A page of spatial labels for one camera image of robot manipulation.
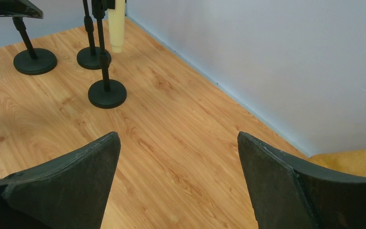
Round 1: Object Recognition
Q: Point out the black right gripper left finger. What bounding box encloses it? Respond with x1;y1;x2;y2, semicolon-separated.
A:
0;132;121;229

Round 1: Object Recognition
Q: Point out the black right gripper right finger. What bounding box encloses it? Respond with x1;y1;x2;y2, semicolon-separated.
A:
237;131;366;229

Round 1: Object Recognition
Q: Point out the black microphone stand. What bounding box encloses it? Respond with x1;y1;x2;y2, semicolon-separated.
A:
77;0;111;70
88;0;127;109
0;0;57;75

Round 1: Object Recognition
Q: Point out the cream microphone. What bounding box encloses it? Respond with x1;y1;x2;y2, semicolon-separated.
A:
107;0;126;53

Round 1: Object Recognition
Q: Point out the brown paper bag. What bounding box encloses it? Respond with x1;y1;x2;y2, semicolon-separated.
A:
308;146;366;180

